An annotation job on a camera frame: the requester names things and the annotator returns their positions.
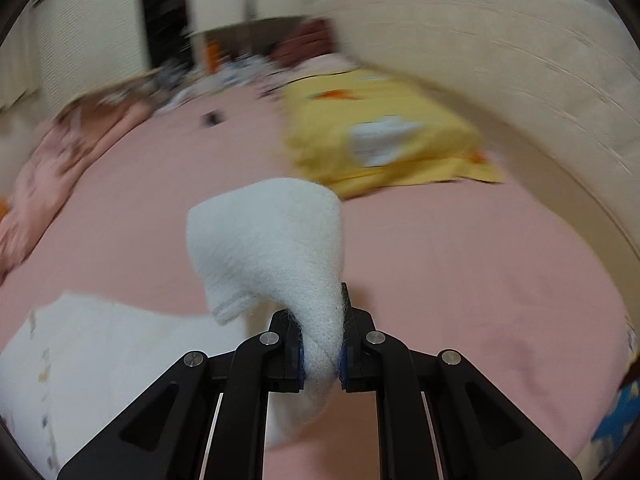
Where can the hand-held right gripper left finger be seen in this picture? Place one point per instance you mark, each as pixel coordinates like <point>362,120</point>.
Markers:
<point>287,360</point>

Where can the pink bed sheet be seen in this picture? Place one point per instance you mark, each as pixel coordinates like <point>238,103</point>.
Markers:
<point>450,285</point>

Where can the beige padded headboard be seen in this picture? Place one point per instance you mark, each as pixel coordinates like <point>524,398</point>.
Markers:
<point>500,45</point>

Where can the orange bottle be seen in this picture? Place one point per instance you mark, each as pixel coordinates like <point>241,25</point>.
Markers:
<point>213,55</point>

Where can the yellow printed cloth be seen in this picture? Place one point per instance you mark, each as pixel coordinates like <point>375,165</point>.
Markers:
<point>400,110</point>

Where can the blue printed cloth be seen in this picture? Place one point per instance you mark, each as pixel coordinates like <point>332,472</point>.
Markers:
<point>617,410</point>

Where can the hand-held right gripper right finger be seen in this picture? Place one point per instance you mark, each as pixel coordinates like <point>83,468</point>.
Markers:
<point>352,365</point>

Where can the pile of small clutter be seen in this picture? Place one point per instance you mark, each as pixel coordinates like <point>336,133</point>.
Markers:
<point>235,72</point>

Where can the crumpled pink blanket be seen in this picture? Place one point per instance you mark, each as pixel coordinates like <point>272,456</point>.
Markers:
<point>50,170</point>

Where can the white fluffy cloth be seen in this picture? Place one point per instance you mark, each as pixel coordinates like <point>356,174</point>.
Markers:
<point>270,240</point>

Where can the dark red cloth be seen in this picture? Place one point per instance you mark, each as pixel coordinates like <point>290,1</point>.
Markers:
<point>305,42</point>

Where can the small black object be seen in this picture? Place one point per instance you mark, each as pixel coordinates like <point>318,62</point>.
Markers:
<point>212,118</point>

